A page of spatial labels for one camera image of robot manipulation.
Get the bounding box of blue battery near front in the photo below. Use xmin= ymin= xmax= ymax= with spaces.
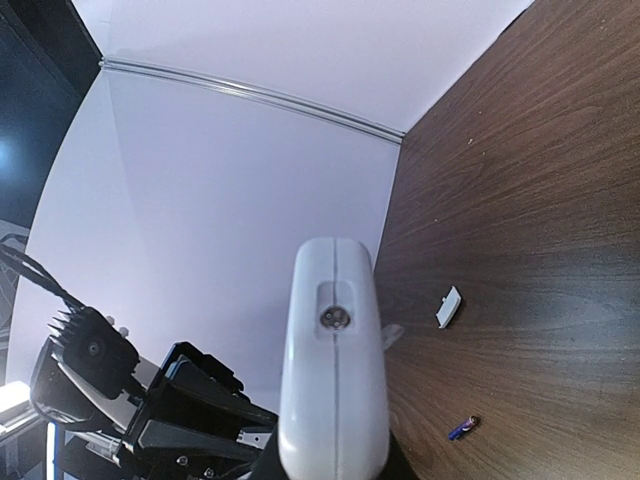
xmin=448 ymin=415 xmax=481 ymax=441

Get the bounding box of white battery cover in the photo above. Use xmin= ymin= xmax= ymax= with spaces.
xmin=435 ymin=286 xmax=462 ymax=329

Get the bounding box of white remote control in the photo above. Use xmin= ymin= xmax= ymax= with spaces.
xmin=277 ymin=238 xmax=390 ymax=479

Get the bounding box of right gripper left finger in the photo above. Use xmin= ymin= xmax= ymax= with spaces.
xmin=249 ymin=430 xmax=285 ymax=480

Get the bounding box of left black sleeved cable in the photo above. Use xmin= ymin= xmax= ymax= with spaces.
xmin=0 ymin=242 xmax=86 ymax=314

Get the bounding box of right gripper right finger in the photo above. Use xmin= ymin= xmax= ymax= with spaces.
xmin=387 ymin=432 xmax=420 ymax=480

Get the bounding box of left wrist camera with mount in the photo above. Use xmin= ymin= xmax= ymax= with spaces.
xmin=30 ymin=307 xmax=146 ymax=432

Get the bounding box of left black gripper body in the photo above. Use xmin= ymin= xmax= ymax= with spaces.
xmin=64 ymin=341 xmax=281 ymax=480

